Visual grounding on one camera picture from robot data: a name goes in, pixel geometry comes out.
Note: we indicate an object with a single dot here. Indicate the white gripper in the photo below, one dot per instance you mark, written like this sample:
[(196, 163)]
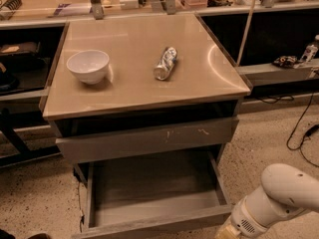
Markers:
[(246, 223)]

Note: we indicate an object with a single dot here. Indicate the grey drawer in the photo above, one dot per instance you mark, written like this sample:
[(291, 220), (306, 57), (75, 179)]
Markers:
[(142, 197), (147, 140)]

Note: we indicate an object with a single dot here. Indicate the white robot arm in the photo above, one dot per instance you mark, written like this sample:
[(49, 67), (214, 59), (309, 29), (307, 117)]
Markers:
[(284, 193)]

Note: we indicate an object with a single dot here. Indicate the grey top drawer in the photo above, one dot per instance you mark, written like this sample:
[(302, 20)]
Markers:
[(147, 140)]

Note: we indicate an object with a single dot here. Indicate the grey drawer cabinet with top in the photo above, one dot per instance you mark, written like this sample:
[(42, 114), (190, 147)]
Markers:
[(202, 85)]

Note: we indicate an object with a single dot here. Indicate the dark patterned object on shelf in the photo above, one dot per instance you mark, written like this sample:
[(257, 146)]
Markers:
[(286, 62)]

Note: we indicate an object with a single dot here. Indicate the silver drink can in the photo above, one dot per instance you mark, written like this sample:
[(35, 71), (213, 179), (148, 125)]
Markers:
[(166, 63)]

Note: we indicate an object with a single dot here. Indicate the plastic bottle on shelf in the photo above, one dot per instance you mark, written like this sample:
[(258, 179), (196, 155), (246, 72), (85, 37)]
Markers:
[(310, 50)]

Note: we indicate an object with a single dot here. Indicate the white bowl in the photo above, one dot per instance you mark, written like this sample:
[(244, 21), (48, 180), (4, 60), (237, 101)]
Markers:
[(89, 67)]

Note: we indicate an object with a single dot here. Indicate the wooden stick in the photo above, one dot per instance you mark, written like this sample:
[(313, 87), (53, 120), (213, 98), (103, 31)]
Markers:
[(245, 33)]

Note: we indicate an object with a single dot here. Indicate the dark shoe at bottom left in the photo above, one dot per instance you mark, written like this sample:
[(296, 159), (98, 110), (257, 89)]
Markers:
[(6, 235)]

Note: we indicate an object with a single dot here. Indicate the purple white booklet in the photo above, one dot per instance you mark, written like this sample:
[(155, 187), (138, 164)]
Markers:
[(72, 9)]

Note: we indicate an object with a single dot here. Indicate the black coil spring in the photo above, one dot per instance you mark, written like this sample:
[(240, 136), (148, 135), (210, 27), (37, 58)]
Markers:
[(8, 8)]

